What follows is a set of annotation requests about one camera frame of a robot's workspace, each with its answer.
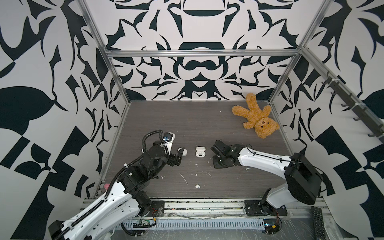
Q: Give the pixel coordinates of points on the aluminium mounting rail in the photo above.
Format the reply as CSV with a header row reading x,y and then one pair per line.
x,y
236,207

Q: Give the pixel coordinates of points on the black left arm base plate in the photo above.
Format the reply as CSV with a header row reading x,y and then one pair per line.
x,y
157,206

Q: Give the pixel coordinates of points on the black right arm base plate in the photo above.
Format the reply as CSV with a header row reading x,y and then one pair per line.
x,y
255,208

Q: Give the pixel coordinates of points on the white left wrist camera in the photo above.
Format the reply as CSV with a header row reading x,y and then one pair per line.
x,y
168,139

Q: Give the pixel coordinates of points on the green circuit board right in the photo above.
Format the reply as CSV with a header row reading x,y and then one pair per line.
x,y
272,226

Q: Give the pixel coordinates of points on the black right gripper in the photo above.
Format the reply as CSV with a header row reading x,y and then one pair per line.
x,y
215,164

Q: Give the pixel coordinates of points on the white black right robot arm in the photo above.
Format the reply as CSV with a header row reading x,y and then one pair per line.
x,y
302,179

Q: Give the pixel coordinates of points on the green circuit board left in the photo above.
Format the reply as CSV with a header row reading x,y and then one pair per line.
x,y
145,223

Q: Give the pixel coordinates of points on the green circuit board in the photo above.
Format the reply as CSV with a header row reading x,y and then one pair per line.
x,y
272,226
145,223

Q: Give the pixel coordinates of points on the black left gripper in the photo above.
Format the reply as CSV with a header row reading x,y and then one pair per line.
x,y
171,160

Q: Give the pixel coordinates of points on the white slotted cable duct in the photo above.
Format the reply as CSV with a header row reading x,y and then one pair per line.
x,y
200,224

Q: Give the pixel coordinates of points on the black remote control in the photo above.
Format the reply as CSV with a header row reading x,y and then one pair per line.
x,y
318,222

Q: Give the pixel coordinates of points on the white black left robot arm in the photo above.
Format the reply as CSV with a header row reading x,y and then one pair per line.
x,y
125,197

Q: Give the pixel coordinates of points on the brown teddy bear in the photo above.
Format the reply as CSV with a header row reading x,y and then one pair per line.
x,y
257,118

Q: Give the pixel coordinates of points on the black wall hook rack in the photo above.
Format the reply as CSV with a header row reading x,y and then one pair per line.
x,y
361,110

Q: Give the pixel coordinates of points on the white earbud charging case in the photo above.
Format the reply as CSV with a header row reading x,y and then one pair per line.
x,y
200,152

